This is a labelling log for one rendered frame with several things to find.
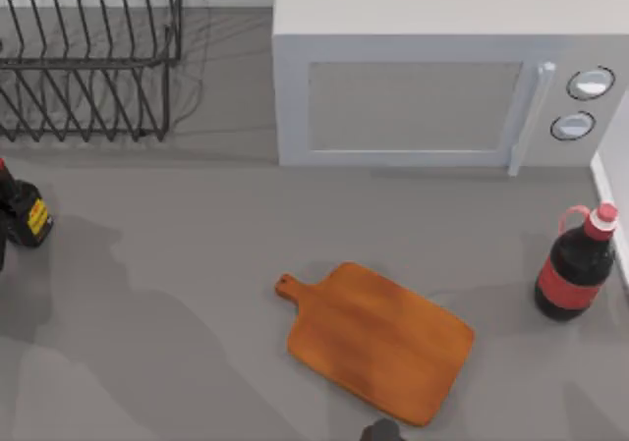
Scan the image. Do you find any orange wooden cutting board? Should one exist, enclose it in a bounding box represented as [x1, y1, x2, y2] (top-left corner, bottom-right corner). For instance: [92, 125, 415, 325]
[273, 260, 476, 428]

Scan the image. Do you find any pale microwave door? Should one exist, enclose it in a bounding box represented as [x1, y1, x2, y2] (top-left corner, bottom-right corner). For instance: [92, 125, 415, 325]
[273, 34, 557, 168]

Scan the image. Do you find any black wire dish rack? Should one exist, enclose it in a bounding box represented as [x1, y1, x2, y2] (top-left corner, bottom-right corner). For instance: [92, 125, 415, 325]
[0, 0, 187, 143]

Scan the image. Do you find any small round microwave knob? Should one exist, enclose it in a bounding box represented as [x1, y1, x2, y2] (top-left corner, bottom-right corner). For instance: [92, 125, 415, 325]
[548, 110, 598, 142]

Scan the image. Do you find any large round microwave knob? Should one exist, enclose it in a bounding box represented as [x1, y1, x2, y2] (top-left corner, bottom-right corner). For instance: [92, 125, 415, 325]
[565, 66, 617, 102]

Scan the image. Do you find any dark bottle with red label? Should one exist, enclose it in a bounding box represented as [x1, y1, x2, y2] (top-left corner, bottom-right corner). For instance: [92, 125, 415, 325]
[534, 201, 620, 322]

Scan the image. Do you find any dark grey rounded object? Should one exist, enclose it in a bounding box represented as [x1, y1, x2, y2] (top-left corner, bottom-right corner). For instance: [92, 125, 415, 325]
[362, 417, 408, 441]

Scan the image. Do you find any pale microwave door handle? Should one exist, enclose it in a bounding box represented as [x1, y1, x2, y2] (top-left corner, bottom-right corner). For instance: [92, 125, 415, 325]
[507, 60, 557, 178]

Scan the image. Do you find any pale microwave oven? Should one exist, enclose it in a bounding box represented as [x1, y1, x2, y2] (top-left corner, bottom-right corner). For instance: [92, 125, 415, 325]
[271, 0, 629, 178]

